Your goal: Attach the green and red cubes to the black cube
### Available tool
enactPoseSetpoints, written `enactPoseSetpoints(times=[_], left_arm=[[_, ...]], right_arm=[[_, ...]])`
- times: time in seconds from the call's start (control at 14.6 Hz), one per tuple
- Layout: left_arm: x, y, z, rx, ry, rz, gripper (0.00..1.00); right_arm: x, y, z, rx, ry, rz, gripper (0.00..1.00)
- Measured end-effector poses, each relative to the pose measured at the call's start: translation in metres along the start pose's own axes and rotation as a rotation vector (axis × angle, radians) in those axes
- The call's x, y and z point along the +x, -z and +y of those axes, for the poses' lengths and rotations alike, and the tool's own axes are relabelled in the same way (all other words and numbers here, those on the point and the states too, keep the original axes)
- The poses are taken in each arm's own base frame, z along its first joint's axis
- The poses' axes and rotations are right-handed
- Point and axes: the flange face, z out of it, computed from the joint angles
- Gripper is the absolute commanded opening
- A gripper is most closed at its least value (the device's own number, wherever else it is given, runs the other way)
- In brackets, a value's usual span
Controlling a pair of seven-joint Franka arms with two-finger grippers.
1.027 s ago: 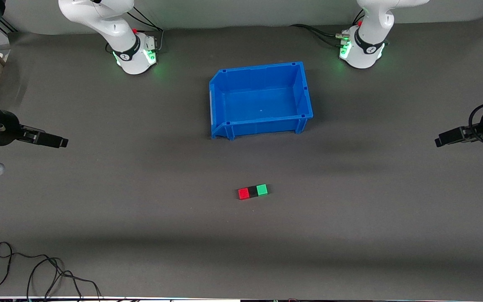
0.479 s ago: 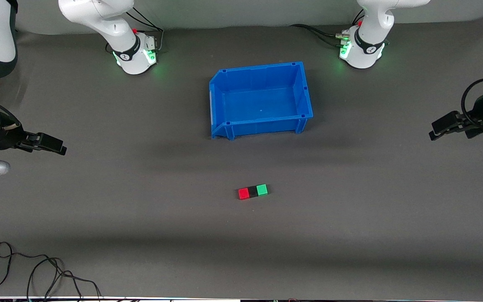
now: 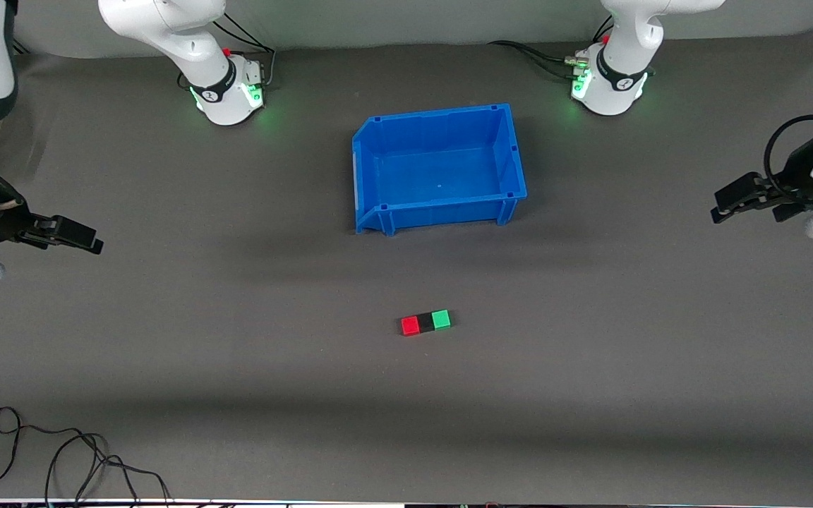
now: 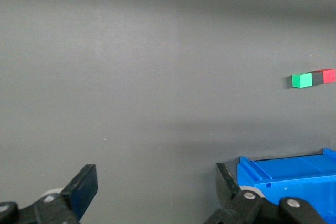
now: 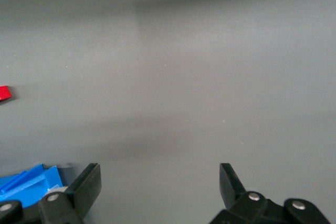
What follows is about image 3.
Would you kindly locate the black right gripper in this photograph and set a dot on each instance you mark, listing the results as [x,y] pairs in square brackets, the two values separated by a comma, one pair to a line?
[1,214]

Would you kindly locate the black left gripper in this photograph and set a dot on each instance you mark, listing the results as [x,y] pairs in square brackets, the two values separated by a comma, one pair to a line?
[796,170]

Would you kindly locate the small green cube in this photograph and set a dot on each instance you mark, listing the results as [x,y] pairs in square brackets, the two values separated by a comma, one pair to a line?
[441,319]

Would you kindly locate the small red cube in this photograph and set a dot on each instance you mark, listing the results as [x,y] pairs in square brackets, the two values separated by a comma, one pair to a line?
[410,326]

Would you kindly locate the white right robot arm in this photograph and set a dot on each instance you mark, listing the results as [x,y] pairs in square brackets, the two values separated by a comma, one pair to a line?
[195,49]

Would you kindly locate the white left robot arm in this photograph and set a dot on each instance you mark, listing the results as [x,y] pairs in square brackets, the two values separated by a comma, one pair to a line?
[622,70]

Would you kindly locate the small black cube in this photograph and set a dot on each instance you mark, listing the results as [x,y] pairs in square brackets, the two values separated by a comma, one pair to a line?
[425,322]

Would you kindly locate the blue plastic storage bin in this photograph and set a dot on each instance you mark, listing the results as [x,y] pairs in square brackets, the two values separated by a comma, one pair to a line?
[442,176]

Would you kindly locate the dark grey table mat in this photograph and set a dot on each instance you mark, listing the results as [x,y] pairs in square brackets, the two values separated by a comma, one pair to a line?
[406,395]

